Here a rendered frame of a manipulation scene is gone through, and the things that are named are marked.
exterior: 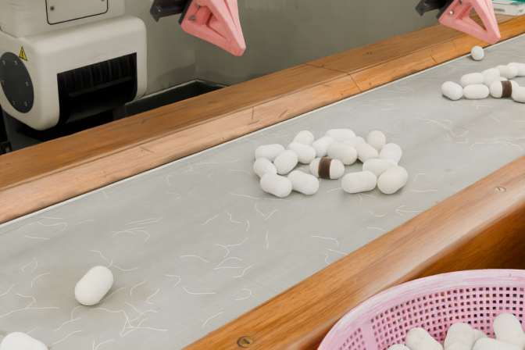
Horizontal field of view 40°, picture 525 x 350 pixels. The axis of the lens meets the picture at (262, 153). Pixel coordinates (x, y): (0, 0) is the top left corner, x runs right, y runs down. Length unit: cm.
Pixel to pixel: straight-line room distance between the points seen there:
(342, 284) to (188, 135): 37
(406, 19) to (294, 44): 53
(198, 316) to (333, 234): 16
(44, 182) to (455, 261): 40
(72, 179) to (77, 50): 49
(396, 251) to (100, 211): 30
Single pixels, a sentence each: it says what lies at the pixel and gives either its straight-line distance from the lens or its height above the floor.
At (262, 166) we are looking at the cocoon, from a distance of 74.
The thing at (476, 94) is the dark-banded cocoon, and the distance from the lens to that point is 100.
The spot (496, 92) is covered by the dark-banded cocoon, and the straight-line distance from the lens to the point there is 100.
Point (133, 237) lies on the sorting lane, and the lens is 66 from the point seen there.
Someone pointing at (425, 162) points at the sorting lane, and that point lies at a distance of 79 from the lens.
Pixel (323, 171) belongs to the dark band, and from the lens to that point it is 74.
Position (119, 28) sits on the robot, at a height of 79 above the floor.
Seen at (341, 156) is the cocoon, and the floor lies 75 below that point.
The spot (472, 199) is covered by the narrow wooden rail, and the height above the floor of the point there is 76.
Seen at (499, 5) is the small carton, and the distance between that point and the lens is 143.
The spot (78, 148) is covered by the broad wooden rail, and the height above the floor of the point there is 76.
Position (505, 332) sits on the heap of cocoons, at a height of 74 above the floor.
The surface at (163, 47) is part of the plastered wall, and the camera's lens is 327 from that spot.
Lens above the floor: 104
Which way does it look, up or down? 22 degrees down
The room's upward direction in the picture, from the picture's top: 3 degrees counter-clockwise
